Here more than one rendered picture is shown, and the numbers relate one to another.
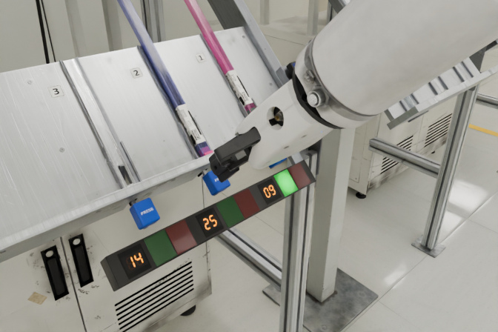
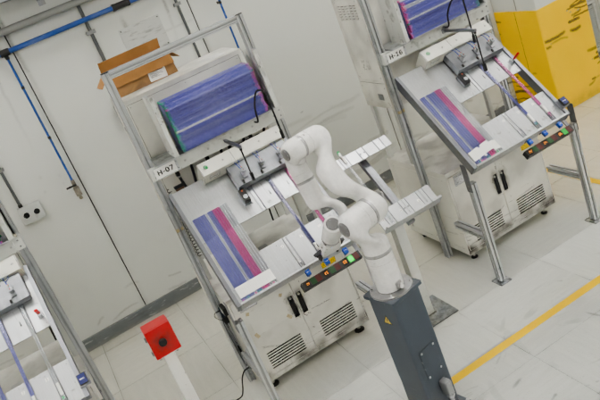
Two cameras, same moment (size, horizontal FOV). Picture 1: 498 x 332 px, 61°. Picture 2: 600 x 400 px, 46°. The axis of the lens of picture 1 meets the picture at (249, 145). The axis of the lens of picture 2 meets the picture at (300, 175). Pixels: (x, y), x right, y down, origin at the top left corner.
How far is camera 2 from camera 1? 292 cm
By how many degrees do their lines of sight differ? 23
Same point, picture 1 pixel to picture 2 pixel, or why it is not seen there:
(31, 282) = (286, 310)
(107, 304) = (316, 320)
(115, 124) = (297, 251)
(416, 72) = (331, 239)
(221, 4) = not seen: hidden behind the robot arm
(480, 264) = (527, 285)
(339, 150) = (398, 239)
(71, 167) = (289, 264)
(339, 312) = (434, 320)
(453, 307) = (497, 308)
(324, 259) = not seen: hidden behind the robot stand
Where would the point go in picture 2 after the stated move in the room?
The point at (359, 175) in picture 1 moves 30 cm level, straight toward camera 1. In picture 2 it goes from (463, 244) to (445, 272)
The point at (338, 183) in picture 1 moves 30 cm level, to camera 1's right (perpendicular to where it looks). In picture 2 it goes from (405, 254) to (460, 243)
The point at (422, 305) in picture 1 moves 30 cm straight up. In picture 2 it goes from (480, 311) to (465, 264)
